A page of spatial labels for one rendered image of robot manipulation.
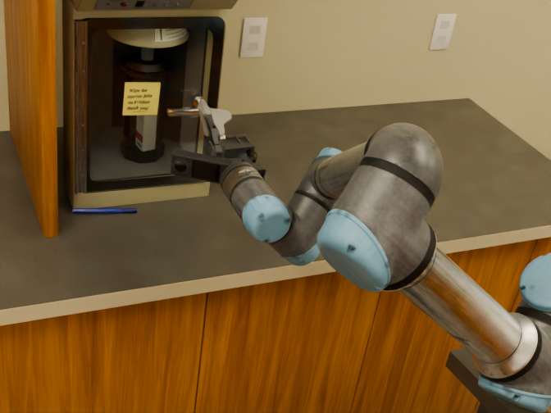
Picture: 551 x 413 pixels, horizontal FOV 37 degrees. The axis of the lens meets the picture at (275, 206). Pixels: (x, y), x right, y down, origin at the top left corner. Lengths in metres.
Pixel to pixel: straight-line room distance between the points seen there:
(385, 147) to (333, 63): 1.35
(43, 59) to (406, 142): 0.75
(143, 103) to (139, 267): 0.35
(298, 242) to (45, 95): 0.56
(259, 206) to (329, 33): 1.10
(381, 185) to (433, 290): 0.18
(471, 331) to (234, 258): 0.66
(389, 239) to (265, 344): 0.90
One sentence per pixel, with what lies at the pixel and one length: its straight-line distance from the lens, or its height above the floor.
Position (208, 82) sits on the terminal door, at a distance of 1.78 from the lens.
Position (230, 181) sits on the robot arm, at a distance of 1.47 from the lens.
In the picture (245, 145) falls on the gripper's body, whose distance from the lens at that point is 1.56.
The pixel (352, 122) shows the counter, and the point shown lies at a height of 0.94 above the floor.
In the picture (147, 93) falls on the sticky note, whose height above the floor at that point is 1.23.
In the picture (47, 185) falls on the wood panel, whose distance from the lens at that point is 1.72.
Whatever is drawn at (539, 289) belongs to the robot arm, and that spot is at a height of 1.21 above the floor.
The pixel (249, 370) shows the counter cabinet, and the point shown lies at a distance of 1.97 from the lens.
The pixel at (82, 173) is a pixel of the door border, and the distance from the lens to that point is 1.81.
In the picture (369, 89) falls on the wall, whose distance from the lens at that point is 2.55.
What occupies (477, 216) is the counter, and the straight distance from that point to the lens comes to 2.09.
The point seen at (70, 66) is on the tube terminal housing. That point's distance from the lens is 1.73.
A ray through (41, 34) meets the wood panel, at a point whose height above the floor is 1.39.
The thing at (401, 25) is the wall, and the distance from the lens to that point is 2.52.
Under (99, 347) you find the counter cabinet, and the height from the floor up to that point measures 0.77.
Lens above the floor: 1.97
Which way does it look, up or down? 32 degrees down
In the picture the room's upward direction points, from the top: 9 degrees clockwise
